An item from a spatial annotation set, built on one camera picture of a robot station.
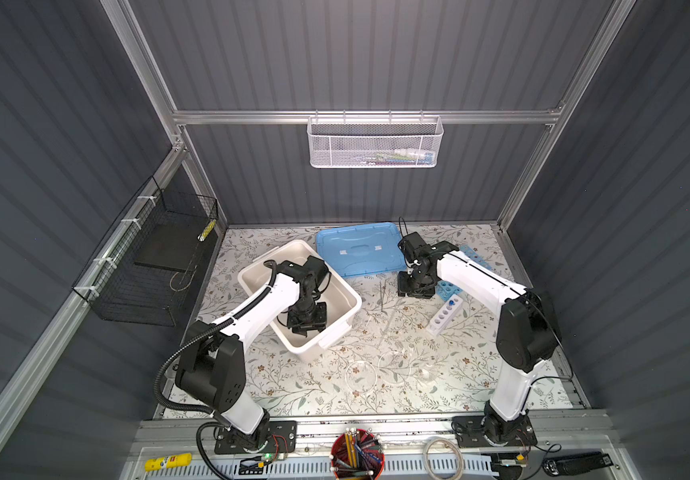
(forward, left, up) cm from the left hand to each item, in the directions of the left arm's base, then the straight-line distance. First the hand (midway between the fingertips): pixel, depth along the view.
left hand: (318, 331), depth 82 cm
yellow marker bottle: (-27, +35, -8) cm, 45 cm away
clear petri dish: (-10, -12, -10) cm, 18 cm away
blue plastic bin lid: (+37, -16, -8) cm, 41 cm away
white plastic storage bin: (+10, -7, +3) cm, 12 cm away
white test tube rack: (+5, -38, -5) cm, 39 cm away
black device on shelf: (-33, -63, -11) cm, 71 cm away
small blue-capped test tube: (+7, -40, 0) cm, 41 cm away
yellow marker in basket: (+23, +30, +18) cm, 42 cm away
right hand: (+11, -27, 0) cm, 29 cm away
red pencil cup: (-29, -9, +1) cm, 30 cm away
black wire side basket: (+10, +43, +17) cm, 47 cm away
